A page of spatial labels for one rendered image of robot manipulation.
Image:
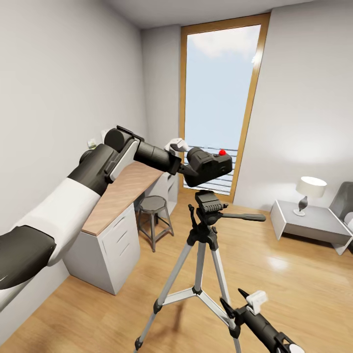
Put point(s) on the map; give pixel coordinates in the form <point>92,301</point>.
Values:
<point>103,133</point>

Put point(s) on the camera tripod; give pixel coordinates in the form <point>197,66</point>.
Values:
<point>208,213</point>

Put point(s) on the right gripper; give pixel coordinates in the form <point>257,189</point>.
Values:
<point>256,323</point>

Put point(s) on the digital camera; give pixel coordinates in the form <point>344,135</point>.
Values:
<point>208,166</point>

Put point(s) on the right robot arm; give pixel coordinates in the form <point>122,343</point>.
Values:
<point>265,332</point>

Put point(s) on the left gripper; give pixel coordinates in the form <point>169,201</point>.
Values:
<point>166,162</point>

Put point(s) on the picture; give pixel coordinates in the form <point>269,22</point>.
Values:
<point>92,143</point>

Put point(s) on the bed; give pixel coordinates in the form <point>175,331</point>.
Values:
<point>342,205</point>

